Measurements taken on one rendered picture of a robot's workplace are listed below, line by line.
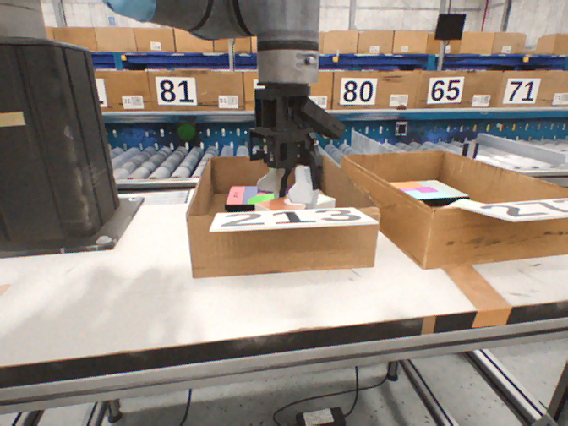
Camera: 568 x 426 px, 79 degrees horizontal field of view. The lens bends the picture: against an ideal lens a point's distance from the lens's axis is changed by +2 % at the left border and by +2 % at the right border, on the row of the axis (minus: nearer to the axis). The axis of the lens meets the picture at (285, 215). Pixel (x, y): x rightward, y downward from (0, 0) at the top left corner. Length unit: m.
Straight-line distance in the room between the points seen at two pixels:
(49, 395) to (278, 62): 0.49
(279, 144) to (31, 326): 0.39
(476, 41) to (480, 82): 5.36
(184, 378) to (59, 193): 0.39
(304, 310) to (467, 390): 1.11
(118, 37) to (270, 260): 6.04
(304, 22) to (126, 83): 1.22
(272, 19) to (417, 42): 6.28
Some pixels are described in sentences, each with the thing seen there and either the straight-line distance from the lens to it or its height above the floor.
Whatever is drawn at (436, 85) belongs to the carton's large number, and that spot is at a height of 0.99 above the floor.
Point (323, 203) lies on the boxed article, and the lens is 0.60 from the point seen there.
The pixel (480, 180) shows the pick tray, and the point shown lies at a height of 0.81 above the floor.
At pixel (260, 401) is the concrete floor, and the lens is 1.33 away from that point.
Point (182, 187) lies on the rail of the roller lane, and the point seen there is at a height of 0.73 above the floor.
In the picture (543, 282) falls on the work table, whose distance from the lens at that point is 0.63.
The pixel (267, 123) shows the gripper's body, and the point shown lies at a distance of 0.53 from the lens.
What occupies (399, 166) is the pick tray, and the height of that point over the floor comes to 0.81.
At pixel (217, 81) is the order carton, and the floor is 1.01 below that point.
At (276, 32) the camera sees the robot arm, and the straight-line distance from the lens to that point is 0.52.
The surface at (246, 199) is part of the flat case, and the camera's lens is 0.74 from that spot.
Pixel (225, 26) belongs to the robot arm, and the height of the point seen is 1.09.
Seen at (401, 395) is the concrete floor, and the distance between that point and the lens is 1.40.
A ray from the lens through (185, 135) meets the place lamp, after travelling 1.54.
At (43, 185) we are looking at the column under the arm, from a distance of 0.70.
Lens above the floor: 1.02
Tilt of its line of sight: 22 degrees down
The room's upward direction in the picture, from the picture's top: straight up
